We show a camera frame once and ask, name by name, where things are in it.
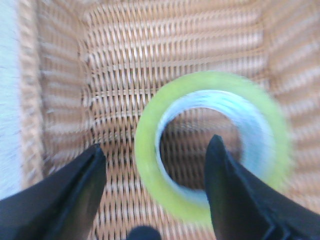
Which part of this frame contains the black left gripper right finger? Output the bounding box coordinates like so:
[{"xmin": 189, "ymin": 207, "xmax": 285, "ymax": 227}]
[{"xmin": 204, "ymin": 135, "xmax": 320, "ymax": 240}]

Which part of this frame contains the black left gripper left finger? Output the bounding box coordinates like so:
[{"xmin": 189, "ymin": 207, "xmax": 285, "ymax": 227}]
[{"xmin": 0, "ymin": 144, "xmax": 106, "ymax": 240}]

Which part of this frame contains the yellow packing tape roll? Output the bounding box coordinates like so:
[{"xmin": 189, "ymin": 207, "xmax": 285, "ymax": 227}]
[{"xmin": 134, "ymin": 71, "xmax": 293, "ymax": 226}]

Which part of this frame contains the brown wicker basket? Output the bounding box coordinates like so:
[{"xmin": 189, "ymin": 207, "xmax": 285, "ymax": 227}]
[{"xmin": 18, "ymin": 0, "xmax": 320, "ymax": 240}]

